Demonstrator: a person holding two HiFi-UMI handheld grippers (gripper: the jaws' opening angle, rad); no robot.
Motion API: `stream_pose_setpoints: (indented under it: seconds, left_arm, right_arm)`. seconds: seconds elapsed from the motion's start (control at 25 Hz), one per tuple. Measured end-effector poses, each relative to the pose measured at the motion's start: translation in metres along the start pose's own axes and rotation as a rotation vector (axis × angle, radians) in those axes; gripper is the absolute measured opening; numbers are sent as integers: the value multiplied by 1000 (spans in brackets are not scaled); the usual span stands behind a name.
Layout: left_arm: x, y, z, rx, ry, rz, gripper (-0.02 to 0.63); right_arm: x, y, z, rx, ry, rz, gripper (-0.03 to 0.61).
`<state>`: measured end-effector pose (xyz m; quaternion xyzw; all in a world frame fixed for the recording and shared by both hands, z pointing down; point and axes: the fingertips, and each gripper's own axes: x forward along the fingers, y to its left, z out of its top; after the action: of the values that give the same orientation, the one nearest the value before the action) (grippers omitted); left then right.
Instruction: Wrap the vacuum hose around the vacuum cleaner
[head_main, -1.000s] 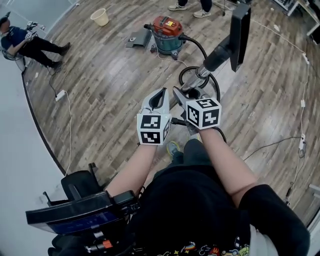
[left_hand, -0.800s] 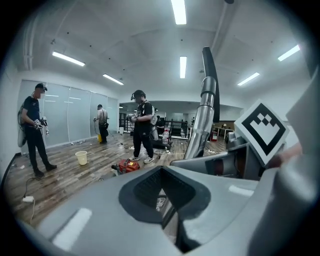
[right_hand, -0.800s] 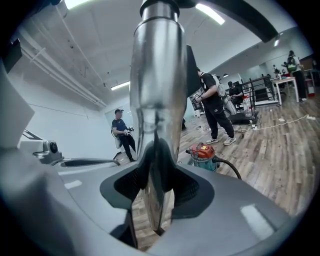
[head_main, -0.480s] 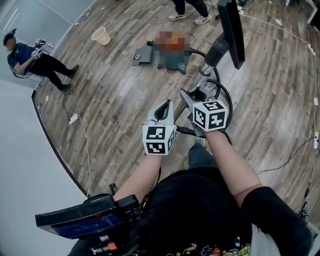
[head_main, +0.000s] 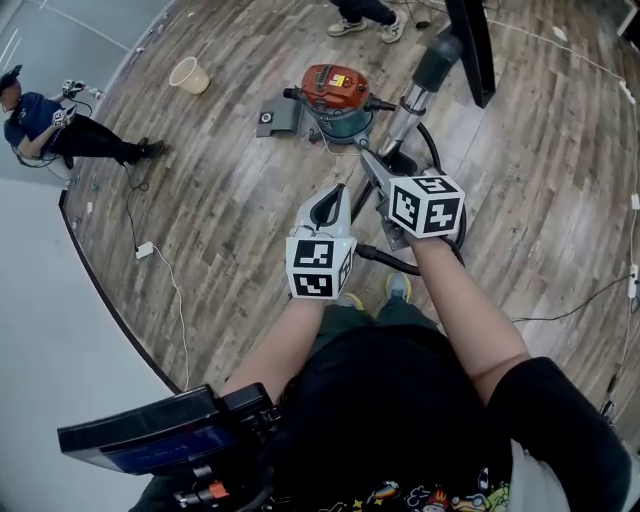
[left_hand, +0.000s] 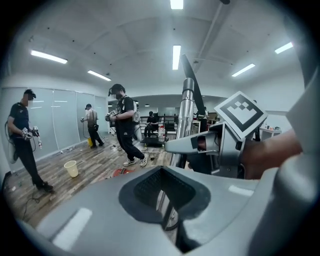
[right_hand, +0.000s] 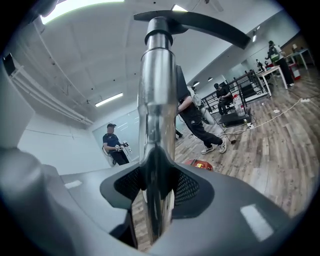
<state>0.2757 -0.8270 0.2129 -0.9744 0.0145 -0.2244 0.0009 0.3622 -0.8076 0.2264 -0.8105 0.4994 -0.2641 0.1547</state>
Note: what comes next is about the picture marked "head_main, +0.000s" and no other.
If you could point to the beige plastic bucket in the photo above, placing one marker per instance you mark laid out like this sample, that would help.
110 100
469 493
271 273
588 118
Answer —
189 76

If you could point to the chrome vacuum wand with nozzle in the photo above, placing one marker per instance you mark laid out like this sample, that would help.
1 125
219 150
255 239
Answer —
407 120

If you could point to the person's torso black shirt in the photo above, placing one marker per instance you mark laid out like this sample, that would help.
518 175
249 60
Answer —
400 425

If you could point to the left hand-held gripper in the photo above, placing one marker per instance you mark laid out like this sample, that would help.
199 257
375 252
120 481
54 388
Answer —
315 265

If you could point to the person's right forearm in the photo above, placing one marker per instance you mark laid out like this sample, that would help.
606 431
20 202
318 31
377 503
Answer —
470 325

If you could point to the person's shoe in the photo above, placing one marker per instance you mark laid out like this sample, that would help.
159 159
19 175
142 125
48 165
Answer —
350 300
398 287

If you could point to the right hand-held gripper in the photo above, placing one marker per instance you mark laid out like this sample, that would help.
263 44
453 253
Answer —
430 205

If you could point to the person's right shoe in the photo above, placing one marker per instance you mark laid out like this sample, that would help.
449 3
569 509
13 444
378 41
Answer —
398 287

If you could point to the person's left forearm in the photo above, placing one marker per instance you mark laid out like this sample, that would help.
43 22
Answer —
280 345

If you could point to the teal vacuum cleaner red lid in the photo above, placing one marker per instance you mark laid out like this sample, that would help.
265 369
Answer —
332 85

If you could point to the person's left shoe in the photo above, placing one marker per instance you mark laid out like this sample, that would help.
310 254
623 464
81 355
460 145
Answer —
350 300

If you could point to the person's dark shorts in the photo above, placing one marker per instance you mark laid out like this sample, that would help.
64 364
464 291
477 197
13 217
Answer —
350 320

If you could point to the black chest-mounted tablet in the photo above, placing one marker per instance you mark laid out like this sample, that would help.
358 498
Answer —
150 435

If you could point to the white power strip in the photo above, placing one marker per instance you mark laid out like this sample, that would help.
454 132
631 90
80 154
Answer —
635 202
634 282
627 91

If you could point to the black rig with orange plug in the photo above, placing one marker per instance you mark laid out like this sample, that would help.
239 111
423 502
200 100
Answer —
210 492

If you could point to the white power adapter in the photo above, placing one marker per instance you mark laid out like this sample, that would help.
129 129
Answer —
145 250

